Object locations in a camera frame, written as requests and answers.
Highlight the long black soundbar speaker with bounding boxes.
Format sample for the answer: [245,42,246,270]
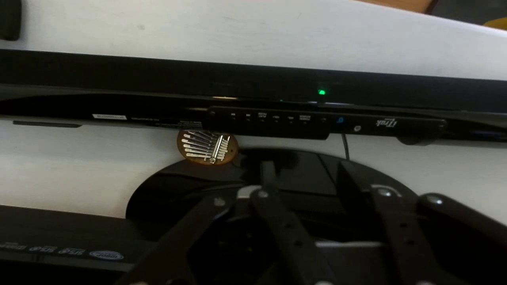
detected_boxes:
[0,49,507,147]

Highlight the thin black soundbar cord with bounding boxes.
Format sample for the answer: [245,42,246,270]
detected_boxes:
[341,133,352,161]

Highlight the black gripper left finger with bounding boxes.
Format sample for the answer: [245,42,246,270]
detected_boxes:
[118,158,341,285]

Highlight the round brown disc metal tines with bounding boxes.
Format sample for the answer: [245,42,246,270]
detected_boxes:
[176,128,241,167]

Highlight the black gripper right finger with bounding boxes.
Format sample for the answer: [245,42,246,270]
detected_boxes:
[336,161,507,285]

